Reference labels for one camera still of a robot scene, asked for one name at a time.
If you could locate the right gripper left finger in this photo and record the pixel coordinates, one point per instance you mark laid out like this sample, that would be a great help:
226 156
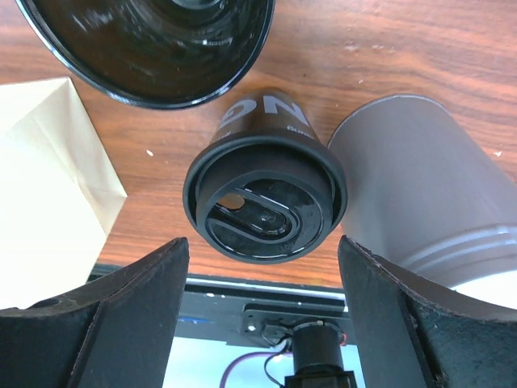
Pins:
115 331

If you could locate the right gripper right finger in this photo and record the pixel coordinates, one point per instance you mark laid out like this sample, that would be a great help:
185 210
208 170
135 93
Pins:
412 332

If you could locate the brown paper bag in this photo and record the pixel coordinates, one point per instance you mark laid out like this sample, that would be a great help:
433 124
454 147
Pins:
60 194

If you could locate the black coffee cup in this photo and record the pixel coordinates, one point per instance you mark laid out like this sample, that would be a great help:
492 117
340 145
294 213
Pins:
262 111
164 55

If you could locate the grey cup of stirrers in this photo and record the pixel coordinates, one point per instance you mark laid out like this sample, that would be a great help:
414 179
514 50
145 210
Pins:
424 195

